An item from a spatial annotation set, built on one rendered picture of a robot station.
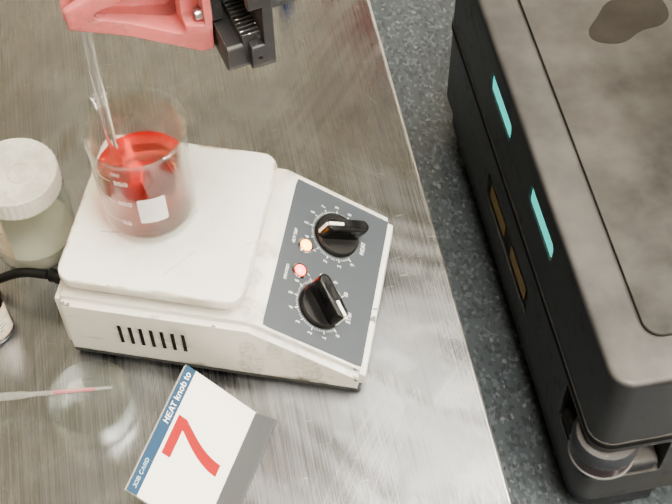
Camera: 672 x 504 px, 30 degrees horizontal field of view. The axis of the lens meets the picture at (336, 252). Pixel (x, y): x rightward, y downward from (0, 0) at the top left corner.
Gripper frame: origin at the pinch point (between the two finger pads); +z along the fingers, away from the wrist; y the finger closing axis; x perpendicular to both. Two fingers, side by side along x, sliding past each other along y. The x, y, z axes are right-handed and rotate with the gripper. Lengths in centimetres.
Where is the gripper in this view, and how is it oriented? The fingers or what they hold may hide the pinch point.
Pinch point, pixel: (78, 10)
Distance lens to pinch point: 69.2
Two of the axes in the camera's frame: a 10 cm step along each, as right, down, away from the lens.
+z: -9.2, 3.3, -2.1
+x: 0.2, 5.7, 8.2
